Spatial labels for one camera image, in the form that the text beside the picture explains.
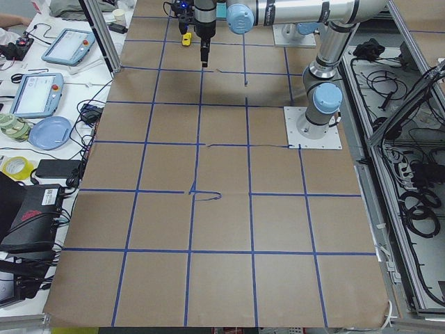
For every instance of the lower teach pendant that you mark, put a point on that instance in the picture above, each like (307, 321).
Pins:
(38, 95)

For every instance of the green masking tape rolls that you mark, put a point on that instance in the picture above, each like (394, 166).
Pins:
(17, 129)

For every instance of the paper cup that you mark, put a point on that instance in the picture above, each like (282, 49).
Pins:
(120, 17)

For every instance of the yellow tape roll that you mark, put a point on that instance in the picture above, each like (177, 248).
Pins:
(18, 168)

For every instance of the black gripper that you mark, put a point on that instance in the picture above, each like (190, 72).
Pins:
(204, 27)

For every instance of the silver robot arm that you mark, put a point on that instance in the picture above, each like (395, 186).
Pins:
(341, 19)

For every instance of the upper teach pendant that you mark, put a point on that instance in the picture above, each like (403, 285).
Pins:
(70, 47)

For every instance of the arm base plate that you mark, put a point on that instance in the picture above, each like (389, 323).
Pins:
(301, 134)
(295, 35)

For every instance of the yellow beetle toy car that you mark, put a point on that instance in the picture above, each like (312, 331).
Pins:
(186, 39)

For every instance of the aluminium frame post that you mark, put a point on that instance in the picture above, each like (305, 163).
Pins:
(103, 37)

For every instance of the black power adapter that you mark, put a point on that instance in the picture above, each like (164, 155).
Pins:
(57, 168)

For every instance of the black electronics box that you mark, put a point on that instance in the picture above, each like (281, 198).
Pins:
(28, 217)

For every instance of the light blue plate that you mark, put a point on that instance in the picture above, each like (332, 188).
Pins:
(50, 133)

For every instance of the light blue plastic bin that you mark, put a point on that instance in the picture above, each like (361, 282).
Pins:
(221, 11)

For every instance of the teach pendant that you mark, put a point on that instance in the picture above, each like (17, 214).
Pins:
(70, 47)
(38, 95)

